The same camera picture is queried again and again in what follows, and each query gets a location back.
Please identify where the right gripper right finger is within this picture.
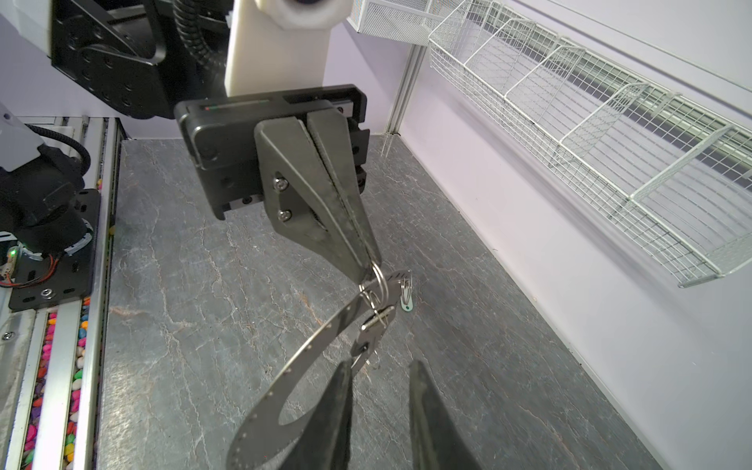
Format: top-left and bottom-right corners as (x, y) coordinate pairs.
(409, 360), (480, 470)

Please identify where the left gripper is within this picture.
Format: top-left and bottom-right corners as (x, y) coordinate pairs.
(174, 84), (382, 284)

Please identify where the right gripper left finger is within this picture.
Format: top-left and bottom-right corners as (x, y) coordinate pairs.
(280, 360), (354, 469)

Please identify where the grey perforated ring disc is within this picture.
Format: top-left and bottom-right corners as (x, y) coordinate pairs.
(226, 270), (413, 469)

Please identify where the small metal key ring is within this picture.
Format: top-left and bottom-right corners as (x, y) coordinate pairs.
(359, 260), (392, 313)

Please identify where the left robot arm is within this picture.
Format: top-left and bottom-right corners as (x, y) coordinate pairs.
(1, 1), (381, 284)

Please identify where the mint green key tag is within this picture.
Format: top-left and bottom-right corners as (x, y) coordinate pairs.
(399, 279), (414, 313)

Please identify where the white mesh box basket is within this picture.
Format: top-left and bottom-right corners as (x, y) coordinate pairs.
(348, 0), (460, 46)

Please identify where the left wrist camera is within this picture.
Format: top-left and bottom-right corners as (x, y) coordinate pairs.
(224, 0), (354, 97)

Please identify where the aluminium frame profile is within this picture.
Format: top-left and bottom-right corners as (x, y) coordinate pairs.
(380, 45), (427, 154)

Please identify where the aluminium mounting rail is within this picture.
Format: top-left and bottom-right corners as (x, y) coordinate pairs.
(1, 117), (125, 469)

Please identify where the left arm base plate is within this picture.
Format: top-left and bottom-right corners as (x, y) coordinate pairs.
(9, 188), (101, 311)

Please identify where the white wire shelf basket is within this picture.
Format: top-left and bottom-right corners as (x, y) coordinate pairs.
(428, 1), (751, 287)

